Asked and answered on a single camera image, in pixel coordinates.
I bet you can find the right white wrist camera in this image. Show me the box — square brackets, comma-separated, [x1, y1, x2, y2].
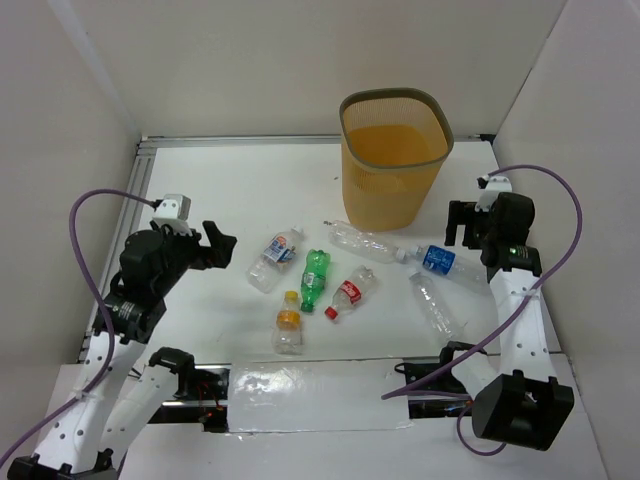
[475, 175, 512, 213]

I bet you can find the green plastic bottle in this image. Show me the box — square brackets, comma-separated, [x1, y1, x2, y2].
[300, 249, 331, 313]

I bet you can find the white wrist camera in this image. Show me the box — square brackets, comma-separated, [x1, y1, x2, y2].
[475, 175, 512, 213]
[153, 194, 191, 221]

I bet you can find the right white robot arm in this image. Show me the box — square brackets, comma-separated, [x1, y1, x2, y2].
[436, 192, 574, 451]

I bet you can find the clear crushed bottle white cap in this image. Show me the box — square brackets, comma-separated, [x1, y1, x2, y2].
[328, 221, 408, 264]

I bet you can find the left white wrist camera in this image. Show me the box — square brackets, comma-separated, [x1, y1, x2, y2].
[153, 194, 191, 221]

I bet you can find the clear bottle orange blue label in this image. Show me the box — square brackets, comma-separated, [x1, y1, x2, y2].
[246, 226, 304, 293]

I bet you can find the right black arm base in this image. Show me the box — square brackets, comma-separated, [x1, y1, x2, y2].
[394, 358, 471, 420]

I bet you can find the yellow mesh waste bin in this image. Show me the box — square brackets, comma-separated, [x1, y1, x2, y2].
[339, 87, 454, 231]

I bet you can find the small bottle yellow cap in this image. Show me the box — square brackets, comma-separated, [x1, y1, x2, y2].
[272, 290, 302, 355]

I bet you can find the clear bottle red label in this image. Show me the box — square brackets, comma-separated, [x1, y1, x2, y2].
[324, 265, 377, 321]

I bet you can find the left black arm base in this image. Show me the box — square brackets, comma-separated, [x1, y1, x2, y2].
[149, 365, 230, 433]

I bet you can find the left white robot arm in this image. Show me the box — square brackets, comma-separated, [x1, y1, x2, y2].
[7, 221, 237, 479]

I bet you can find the clear unlabelled plastic bottle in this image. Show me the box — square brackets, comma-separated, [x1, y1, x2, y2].
[408, 270, 464, 347]

